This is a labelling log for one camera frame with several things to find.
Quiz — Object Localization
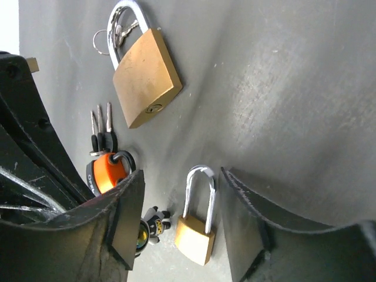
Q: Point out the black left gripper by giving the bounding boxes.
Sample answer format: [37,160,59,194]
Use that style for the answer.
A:
[1,51,94,225]

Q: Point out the silver key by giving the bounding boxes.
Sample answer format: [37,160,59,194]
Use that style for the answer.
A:
[114,19,139,48]

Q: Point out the large brass padlock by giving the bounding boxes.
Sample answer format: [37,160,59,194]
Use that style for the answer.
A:
[106,1,183,129]

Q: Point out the small brass padlock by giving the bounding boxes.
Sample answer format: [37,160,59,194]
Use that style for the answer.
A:
[174,164,217,266]

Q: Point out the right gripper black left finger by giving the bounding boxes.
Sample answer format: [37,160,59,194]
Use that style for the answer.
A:
[1,169,145,281]

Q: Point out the small padlock keys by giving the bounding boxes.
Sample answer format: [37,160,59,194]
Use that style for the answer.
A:
[89,102,118,157]

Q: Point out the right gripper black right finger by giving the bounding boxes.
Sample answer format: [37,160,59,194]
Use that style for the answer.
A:
[219,167,375,281]

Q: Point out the black white keychain charm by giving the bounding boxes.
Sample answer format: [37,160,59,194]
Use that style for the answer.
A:
[135,206,171,257]

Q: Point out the orange black hook lock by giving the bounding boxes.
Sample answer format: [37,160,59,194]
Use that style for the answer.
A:
[86,150,136,197]

